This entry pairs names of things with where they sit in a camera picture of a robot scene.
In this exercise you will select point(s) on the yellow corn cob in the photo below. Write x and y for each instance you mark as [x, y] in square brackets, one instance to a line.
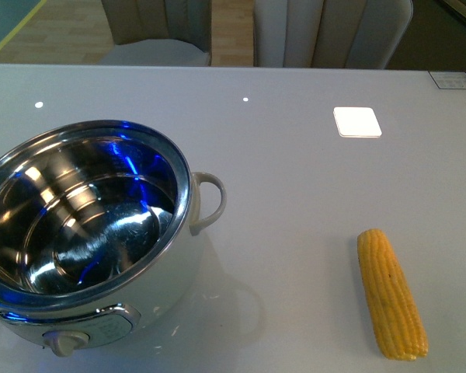
[397, 325]

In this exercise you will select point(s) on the white electric cooking pot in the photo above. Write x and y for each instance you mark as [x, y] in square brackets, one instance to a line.
[100, 226]

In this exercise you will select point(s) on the beige chair left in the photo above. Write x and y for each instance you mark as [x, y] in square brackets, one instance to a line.
[159, 33]

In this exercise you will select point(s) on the label sticker on table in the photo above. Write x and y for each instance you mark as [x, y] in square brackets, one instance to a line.
[449, 79]

